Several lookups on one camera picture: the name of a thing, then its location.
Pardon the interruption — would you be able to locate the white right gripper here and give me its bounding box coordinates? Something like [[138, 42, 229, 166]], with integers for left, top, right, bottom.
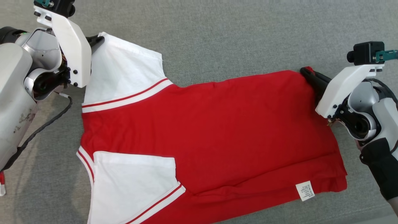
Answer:
[[300, 64, 385, 119]]

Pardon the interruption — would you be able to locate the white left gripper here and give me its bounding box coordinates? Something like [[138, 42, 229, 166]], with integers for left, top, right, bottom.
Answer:
[[34, 6, 105, 88]]

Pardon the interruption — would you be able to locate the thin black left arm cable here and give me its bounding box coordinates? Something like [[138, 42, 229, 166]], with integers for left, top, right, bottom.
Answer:
[[0, 93, 73, 172]]

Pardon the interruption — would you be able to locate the red white t-shirt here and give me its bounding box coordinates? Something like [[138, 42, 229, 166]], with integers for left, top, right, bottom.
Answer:
[[76, 32, 348, 224]]

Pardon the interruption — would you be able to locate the teal right camera plug cable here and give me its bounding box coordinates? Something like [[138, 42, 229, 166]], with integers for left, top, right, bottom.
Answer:
[[375, 49, 398, 62]]

